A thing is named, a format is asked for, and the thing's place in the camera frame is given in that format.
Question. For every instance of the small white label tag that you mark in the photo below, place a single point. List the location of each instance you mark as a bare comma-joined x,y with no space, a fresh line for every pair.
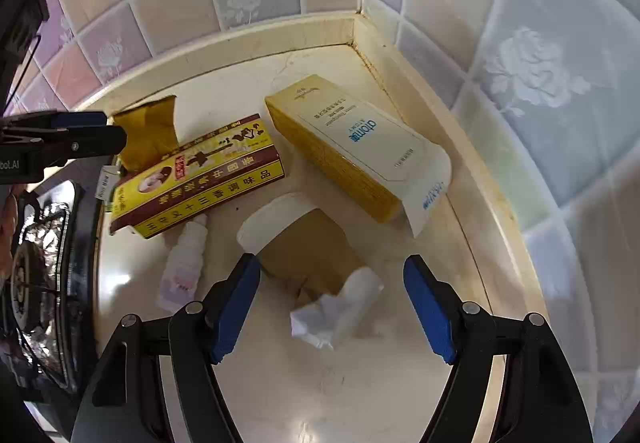
105,183

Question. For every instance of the black glass gas stove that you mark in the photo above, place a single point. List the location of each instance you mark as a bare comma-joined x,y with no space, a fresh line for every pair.
87,248

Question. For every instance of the round gas burner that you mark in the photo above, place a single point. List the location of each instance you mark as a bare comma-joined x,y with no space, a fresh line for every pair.
22,283

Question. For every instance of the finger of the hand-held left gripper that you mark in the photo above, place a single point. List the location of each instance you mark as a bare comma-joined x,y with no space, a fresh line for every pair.
80,119
100,143

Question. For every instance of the small white plastic bottle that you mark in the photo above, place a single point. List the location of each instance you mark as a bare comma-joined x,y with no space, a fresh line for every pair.
182,268

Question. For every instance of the yellow and red seasoning box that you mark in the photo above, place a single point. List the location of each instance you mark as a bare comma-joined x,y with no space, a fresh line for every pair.
200,183

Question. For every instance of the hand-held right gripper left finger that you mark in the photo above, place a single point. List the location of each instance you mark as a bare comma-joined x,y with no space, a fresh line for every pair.
235,308

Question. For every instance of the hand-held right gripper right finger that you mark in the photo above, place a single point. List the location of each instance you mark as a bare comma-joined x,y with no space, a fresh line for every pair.
430,308

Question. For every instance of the crushed brown white paper cup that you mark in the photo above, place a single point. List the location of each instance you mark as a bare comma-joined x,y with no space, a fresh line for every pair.
305,243

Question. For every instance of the black range hood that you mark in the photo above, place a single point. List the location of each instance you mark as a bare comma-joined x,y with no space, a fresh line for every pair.
35,3

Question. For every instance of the yellow and white toothpaste box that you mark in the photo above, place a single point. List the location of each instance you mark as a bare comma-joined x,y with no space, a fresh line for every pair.
350,148

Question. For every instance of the torn yellow paper packet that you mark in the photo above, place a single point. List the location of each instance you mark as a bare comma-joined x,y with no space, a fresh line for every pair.
147,128

